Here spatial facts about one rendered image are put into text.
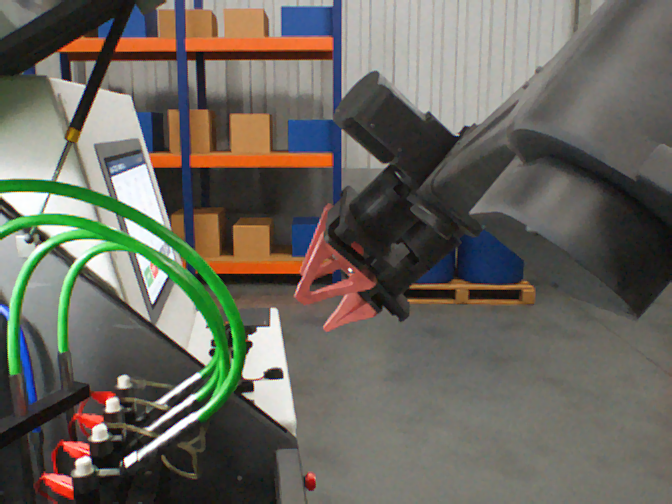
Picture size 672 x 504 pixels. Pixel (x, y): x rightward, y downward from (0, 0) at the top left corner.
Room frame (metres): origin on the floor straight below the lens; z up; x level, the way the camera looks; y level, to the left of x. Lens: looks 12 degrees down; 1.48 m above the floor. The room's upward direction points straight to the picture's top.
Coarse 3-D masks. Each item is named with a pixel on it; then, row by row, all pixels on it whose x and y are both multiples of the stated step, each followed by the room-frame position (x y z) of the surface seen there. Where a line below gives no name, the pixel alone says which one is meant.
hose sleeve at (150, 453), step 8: (192, 416) 0.65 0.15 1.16; (176, 424) 0.65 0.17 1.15; (184, 424) 0.65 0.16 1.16; (192, 424) 0.65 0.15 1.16; (200, 424) 0.65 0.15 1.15; (168, 432) 0.65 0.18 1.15; (176, 432) 0.65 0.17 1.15; (184, 432) 0.64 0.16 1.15; (192, 432) 0.65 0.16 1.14; (160, 440) 0.64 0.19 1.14; (168, 440) 0.64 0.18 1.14; (176, 440) 0.64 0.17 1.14; (144, 448) 0.65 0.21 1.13; (152, 448) 0.64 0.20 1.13; (160, 448) 0.64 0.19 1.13; (168, 448) 0.65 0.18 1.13; (144, 456) 0.64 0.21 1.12; (152, 456) 0.64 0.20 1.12
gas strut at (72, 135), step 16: (128, 16) 0.97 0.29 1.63; (112, 32) 0.96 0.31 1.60; (112, 48) 0.96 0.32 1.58; (96, 64) 0.95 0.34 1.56; (96, 80) 0.95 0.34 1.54; (80, 112) 0.94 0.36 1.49; (80, 128) 0.95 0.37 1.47; (64, 160) 0.94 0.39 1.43; (16, 240) 0.92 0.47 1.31; (32, 240) 0.93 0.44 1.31
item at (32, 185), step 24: (0, 192) 0.63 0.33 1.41; (48, 192) 0.63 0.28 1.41; (72, 192) 0.64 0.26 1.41; (96, 192) 0.64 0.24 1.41; (144, 216) 0.65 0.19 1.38; (168, 240) 0.65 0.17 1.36; (192, 264) 0.65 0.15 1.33; (216, 288) 0.65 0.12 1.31; (240, 336) 0.66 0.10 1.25; (240, 360) 0.66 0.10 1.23; (216, 408) 0.65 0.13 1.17
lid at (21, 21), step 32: (0, 0) 0.74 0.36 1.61; (32, 0) 0.79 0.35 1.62; (64, 0) 0.86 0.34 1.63; (96, 0) 0.92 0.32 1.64; (128, 0) 0.96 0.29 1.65; (160, 0) 0.97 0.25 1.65; (0, 32) 0.83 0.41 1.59; (32, 32) 0.90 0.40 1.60; (64, 32) 0.92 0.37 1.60; (0, 64) 0.90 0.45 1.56; (32, 64) 0.99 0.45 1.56
